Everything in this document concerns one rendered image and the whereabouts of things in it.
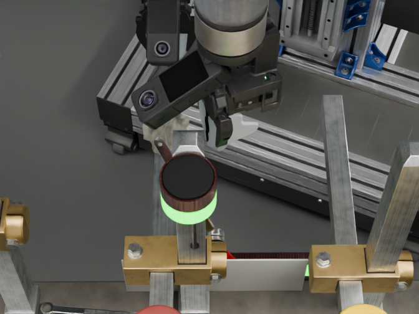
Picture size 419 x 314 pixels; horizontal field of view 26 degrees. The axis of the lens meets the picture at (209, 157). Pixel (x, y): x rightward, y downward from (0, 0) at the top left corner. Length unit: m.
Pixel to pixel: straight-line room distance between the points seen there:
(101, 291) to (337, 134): 0.42
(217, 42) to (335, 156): 0.45
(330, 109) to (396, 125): 0.79
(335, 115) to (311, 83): 0.83
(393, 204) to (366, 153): 1.02
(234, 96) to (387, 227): 0.26
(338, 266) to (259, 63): 0.35
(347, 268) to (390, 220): 0.15
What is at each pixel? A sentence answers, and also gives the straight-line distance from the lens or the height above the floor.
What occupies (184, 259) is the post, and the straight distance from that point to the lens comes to 1.18.
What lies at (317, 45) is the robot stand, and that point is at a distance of 2.07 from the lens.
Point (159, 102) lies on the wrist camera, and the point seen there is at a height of 1.14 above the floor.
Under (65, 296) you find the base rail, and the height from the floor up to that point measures 0.70.
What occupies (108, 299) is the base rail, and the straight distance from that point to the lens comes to 1.36.
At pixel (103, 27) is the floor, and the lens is 2.59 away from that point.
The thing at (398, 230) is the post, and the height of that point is 0.96.
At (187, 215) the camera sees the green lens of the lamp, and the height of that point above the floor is 1.10.
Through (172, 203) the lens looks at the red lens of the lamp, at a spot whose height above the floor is 1.12.
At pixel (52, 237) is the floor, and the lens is 2.23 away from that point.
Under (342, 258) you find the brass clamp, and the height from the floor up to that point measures 0.84.
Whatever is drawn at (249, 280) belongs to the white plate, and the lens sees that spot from 1.33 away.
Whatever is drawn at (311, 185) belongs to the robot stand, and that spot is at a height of 0.18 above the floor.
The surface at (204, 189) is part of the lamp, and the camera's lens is 0.94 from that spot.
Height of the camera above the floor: 1.94
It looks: 57 degrees down
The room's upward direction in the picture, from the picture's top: straight up
